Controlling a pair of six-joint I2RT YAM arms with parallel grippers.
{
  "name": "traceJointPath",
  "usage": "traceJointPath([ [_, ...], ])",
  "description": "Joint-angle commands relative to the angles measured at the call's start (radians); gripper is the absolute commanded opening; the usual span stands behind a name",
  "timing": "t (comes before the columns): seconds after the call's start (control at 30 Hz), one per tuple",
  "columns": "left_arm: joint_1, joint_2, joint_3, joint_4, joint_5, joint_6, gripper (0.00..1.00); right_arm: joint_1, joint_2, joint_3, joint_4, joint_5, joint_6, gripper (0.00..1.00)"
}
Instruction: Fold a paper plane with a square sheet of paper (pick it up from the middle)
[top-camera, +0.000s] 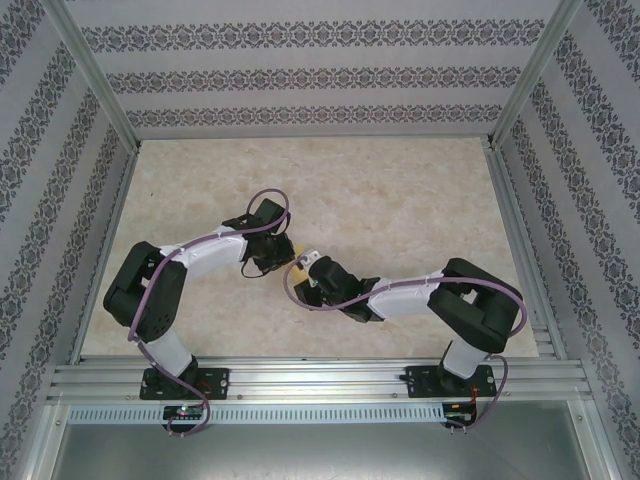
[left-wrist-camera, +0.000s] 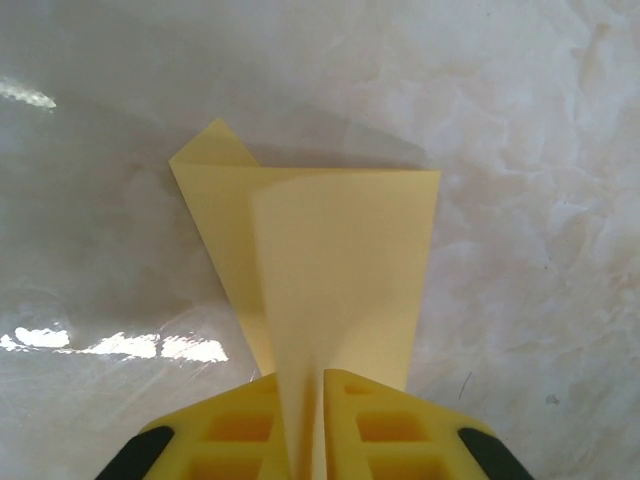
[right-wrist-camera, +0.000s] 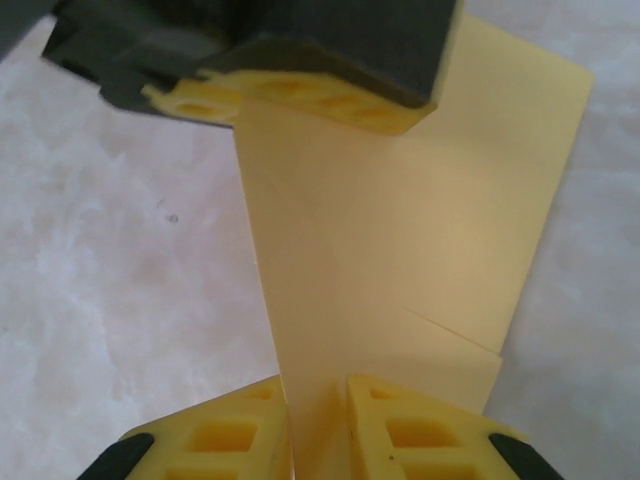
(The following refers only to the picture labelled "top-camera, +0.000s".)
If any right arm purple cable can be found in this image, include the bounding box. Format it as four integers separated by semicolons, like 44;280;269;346
282;259;526;435

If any grey sheet metal tray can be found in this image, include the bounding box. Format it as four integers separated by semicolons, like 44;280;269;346
49;422;591;480

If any aluminium frame beam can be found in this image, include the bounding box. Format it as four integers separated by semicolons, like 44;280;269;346
567;399;629;480
14;399;71;480

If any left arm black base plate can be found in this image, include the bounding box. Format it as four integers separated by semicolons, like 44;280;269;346
139;367;232;402

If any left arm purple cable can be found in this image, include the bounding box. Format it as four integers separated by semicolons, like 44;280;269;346
127;188;293;440

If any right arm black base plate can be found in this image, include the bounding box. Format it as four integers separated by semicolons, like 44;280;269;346
405;364;499;400

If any yellow square paper sheet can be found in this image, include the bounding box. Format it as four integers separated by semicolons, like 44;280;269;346
288;242;312;289

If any aluminium side rail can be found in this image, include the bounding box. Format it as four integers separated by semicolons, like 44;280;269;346
68;142;144;365
482;141;570;360

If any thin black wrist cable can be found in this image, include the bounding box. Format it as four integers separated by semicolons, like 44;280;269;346
240;259;272;281

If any aluminium frame post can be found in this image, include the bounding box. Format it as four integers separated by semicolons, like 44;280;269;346
487;0;585;150
42;0;143;151

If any aluminium mounting rail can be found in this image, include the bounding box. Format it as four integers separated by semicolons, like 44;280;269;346
47;355;595;404

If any slotted grey cable duct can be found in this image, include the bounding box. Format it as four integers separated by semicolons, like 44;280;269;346
67;402;449;425

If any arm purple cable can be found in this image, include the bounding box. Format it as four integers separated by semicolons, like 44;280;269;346
127;188;293;440
282;259;526;435

